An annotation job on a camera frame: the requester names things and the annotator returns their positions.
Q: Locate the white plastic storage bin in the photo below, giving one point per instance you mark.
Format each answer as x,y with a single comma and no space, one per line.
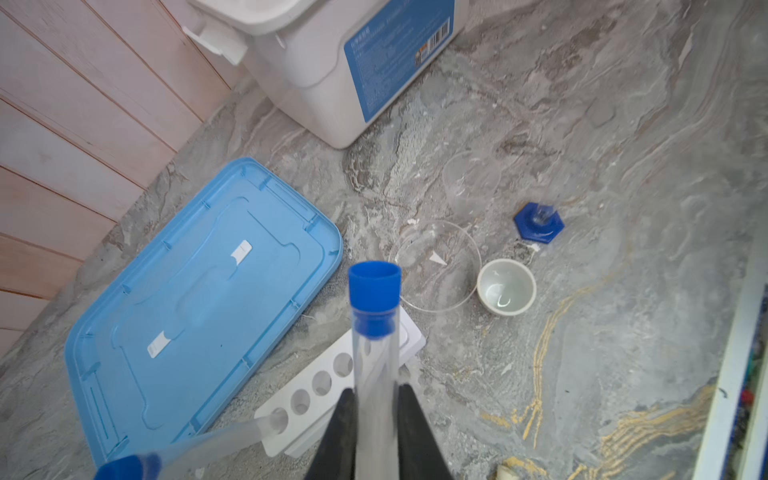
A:
332,66

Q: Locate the blue capped test tube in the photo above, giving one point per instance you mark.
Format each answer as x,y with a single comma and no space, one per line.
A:
178,459
374,294

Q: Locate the clear petri dish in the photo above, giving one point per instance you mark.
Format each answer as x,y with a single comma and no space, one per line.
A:
440,262

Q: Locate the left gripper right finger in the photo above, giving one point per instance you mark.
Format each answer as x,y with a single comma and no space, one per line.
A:
419,455

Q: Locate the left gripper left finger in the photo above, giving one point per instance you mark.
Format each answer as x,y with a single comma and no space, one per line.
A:
335,456

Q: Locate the blue hexagonal base cylinder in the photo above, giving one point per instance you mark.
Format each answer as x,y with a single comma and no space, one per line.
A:
538,223

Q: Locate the small white ceramic crucible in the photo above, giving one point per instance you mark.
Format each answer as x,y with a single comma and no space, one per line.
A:
506,287

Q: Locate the blue plastic bin lid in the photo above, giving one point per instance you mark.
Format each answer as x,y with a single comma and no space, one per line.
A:
163,350

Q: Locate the white test tube rack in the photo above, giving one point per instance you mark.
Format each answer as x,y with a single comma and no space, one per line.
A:
309,399

